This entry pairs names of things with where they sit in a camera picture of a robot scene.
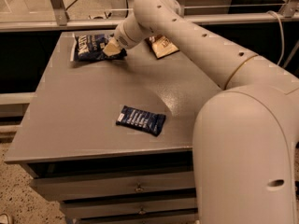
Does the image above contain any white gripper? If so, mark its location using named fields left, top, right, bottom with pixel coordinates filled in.
left=103, top=16, right=147, bottom=57

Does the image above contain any blue chip bag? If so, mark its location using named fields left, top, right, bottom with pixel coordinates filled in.
left=70, top=34, right=127, bottom=62

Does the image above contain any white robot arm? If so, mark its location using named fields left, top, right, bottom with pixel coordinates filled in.
left=107, top=0, right=299, bottom=224

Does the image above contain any brown and cream chip bag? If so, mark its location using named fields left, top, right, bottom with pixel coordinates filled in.
left=145, top=35, right=178, bottom=59

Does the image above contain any blue rxbar blueberry bar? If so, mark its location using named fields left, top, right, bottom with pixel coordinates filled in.
left=116, top=105, right=166, bottom=136

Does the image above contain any grey drawer cabinet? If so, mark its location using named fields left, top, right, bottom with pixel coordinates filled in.
left=6, top=33, right=219, bottom=217

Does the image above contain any top grey drawer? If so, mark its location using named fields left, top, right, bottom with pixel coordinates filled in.
left=30, top=168, right=195, bottom=201

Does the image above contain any grey drawer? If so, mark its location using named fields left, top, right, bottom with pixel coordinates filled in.
left=30, top=168, right=195, bottom=201
left=78, top=213, right=198, bottom=224
left=61, top=194, right=197, bottom=218

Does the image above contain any middle grey drawer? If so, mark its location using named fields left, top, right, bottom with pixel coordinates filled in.
left=61, top=194, right=197, bottom=218

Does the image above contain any bottom grey drawer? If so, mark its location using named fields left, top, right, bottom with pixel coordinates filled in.
left=78, top=213, right=198, bottom=224

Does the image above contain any white shoe tip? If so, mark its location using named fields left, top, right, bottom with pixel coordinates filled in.
left=0, top=214, right=13, bottom=224

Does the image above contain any metal window frame rail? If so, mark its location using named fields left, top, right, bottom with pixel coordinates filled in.
left=0, top=12, right=299, bottom=34

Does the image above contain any white cable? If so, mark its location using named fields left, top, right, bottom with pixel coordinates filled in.
left=266, top=10, right=286, bottom=67

